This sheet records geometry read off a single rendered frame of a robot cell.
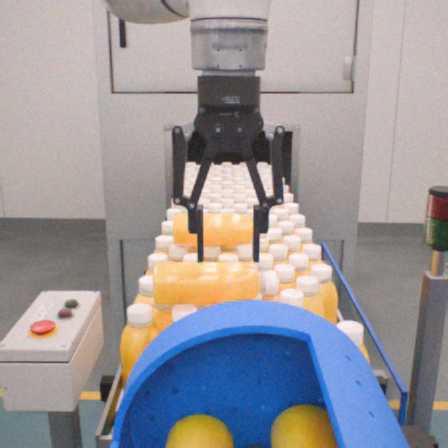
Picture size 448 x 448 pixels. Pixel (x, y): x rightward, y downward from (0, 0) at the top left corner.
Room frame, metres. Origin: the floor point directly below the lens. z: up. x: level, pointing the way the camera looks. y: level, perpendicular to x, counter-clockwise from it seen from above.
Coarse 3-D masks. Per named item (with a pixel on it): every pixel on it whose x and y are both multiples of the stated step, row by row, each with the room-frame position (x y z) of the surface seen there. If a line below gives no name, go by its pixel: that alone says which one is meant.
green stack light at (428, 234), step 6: (426, 216) 0.93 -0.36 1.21; (426, 222) 0.92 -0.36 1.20; (432, 222) 0.91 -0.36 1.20; (438, 222) 0.90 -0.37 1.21; (444, 222) 0.89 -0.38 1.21; (426, 228) 0.92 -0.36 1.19; (432, 228) 0.91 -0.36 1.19; (438, 228) 0.90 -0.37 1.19; (444, 228) 0.89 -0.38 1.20; (426, 234) 0.92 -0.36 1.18; (432, 234) 0.90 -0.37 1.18; (438, 234) 0.90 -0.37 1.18; (444, 234) 0.89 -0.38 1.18; (426, 240) 0.92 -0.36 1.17; (432, 240) 0.90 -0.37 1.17; (438, 240) 0.90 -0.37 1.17; (444, 240) 0.89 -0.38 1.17; (432, 246) 0.90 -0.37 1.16; (438, 246) 0.90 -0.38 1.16; (444, 246) 0.89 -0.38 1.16
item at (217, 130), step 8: (216, 128) 0.65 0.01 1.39; (216, 136) 0.65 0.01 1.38; (208, 144) 0.65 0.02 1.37; (216, 144) 0.65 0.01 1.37; (208, 152) 0.65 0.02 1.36; (208, 160) 0.65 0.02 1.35; (200, 168) 0.65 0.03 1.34; (208, 168) 0.65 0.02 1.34; (200, 176) 0.65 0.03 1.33; (200, 184) 0.65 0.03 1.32; (192, 192) 0.65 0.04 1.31; (200, 192) 0.65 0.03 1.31; (192, 200) 0.65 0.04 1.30; (192, 208) 0.65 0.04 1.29
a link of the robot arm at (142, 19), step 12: (108, 0) 0.73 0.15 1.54; (120, 0) 0.72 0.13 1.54; (132, 0) 0.71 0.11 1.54; (144, 0) 0.71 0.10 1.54; (156, 0) 0.71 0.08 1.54; (120, 12) 0.76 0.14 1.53; (132, 12) 0.74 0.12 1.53; (144, 12) 0.73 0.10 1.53; (156, 12) 0.73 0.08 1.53; (168, 12) 0.72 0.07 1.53; (144, 24) 0.79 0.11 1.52; (156, 24) 0.78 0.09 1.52
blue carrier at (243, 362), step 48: (192, 336) 0.46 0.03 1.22; (240, 336) 0.51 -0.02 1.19; (288, 336) 0.51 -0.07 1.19; (336, 336) 0.48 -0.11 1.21; (144, 384) 0.51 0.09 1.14; (192, 384) 0.51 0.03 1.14; (240, 384) 0.51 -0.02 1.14; (288, 384) 0.51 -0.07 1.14; (336, 384) 0.38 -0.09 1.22; (144, 432) 0.51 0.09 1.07; (240, 432) 0.51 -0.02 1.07; (336, 432) 0.32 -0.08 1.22; (384, 432) 0.34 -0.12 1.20
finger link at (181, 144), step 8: (176, 128) 0.65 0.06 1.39; (176, 136) 0.65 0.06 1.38; (176, 144) 0.65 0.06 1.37; (184, 144) 0.65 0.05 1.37; (176, 152) 0.65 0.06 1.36; (184, 152) 0.65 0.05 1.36; (176, 160) 0.65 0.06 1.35; (184, 160) 0.65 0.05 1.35; (176, 168) 0.65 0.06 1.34; (184, 168) 0.65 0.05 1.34; (176, 176) 0.65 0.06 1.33; (184, 176) 0.66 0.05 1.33; (176, 184) 0.65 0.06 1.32; (176, 192) 0.65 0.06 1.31; (176, 200) 0.65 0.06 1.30
